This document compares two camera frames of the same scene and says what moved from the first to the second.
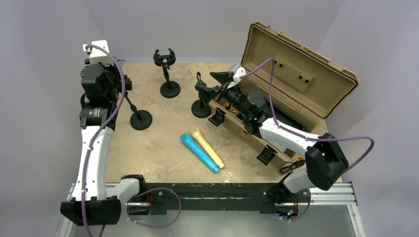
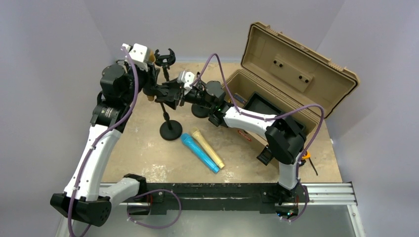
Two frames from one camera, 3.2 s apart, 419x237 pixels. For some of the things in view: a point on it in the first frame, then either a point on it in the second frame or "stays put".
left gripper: x=112 y=68 → x=150 y=76
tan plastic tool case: x=286 y=80 stays put
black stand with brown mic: x=141 y=119 → x=170 y=130
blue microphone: x=188 y=140 stays put
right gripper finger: x=222 y=77 → x=172 y=87
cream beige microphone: x=195 y=132 stays put
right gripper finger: x=205 y=92 → x=171 y=100
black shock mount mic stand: x=170 y=89 stays put
